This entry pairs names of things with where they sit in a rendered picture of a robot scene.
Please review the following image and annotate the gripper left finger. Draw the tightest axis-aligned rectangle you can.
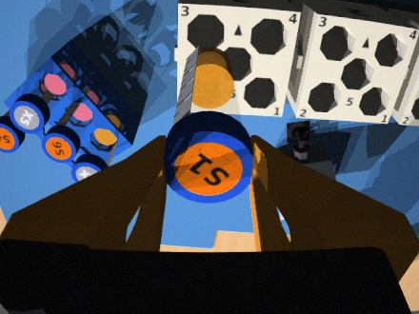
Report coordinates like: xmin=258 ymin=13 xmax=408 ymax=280
xmin=0 ymin=135 xmax=167 ymax=251

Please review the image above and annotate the blue tube rack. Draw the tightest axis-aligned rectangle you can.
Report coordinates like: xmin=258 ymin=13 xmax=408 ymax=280
xmin=3 ymin=39 xmax=141 ymax=158

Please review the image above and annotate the blue flat mat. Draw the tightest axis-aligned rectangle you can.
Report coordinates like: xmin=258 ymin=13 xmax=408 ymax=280
xmin=0 ymin=0 xmax=419 ymax=248

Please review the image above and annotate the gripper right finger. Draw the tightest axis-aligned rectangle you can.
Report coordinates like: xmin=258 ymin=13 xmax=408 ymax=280
xmin=249 ymin=135 xmax=419 ymax=283

